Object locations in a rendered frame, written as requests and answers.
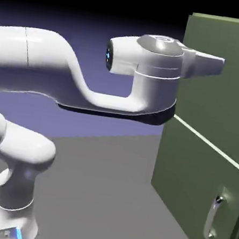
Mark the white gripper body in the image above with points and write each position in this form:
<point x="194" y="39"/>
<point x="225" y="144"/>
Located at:
<point x="208" y="64"/>

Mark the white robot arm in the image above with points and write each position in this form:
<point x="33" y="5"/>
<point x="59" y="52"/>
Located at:
<point x="55" y="57"/>

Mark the green cabinet door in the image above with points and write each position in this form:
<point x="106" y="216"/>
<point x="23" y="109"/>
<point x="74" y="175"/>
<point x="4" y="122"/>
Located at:
<point x="214" y="99"/>
<point x="187" y="182"/>

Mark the green cabinet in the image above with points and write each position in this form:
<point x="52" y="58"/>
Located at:
<point x="206" y="146"/>

